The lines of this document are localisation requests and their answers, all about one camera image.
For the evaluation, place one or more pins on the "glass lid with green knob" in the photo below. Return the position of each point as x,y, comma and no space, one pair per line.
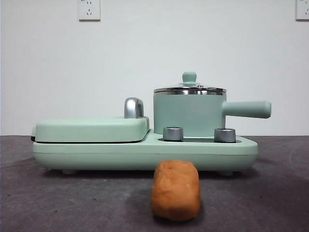
190,77

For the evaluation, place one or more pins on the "brown potato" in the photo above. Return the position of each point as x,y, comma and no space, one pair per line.
175,191

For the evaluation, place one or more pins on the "mint green steamer pot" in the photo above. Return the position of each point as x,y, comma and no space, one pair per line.
188,108

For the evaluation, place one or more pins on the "silver control knob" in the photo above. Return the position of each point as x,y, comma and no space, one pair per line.
173,133
224,135

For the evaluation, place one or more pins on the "mint green breakfast machine base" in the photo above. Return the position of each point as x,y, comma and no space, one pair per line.
144,154

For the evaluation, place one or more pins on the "white wall socket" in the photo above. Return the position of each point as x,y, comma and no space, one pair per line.
303,9
88,10

